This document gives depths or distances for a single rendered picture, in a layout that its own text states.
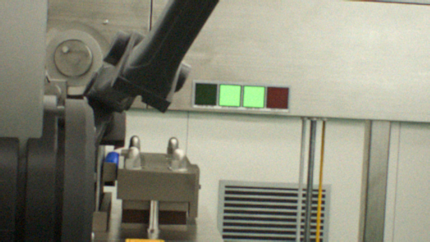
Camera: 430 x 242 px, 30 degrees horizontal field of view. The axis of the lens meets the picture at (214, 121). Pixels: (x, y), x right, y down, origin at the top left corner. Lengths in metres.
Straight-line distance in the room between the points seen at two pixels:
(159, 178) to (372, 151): 0.80
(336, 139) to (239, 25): 2.52
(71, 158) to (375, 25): 1.60
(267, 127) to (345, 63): 2.36
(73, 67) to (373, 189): 0.98
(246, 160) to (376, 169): 2.18
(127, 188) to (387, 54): 0.80
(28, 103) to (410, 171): 4.13
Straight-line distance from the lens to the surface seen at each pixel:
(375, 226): 2.27
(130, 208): 1.69
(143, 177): 1.62
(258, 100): 1.99
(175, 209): 1.69
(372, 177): 2.24
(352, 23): 2.05
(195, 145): 4.33
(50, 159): 0.52
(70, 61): 1.63
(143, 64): 0.97
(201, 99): 1.97
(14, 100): 0.52
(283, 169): 4.40
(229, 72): 1.99
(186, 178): 1.62
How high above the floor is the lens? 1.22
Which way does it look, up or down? 3 degrees down
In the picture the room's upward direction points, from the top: 3 degrees clockwise
